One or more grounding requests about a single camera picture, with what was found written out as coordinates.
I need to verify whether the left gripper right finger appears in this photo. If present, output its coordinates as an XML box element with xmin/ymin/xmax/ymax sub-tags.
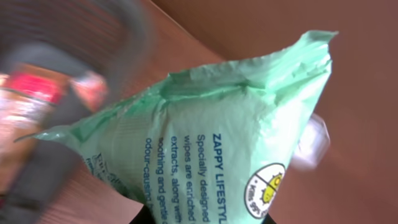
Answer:
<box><xmin>262</xmin><ymin>214</ymin><xmax>276</xmax><ymax>224</ymax></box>

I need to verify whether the small orange snack packet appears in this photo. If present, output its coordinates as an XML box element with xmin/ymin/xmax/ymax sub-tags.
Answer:
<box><xmin>70</xmin><ymin>71</ymin><xmax>108</xmax><ymax>112</ymax></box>

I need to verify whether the orange pasta packet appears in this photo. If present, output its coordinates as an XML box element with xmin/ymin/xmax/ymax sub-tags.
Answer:
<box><xmin>1</xmin><ymin>63</ymin><xmax>70</xmax><ymax>195</ymax></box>

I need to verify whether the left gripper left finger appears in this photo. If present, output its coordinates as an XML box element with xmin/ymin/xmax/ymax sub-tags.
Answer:
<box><xmin>129</xmin><ymin>205</ymin><xmax>154</xmax><ymax>224</ymax></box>

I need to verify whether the white barcode scanner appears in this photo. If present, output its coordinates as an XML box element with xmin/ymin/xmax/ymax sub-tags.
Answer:
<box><xmin>290</xmin><ymin>114</ymin><xmax>330</xmax><ymax>171</ymax></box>

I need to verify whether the teal wet wipes packet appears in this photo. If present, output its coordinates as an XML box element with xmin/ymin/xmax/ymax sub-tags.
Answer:
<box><xmin>14</xmin><ymin>29</ymin><xmax>339</xmax><ymax>224</ymax></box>

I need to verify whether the grey plastic shopping basket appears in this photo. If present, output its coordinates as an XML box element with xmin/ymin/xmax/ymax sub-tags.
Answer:
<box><xmin>1</xmin><ymin>0</ymin><xmax>149</xmax><ymax>223</ymax></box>

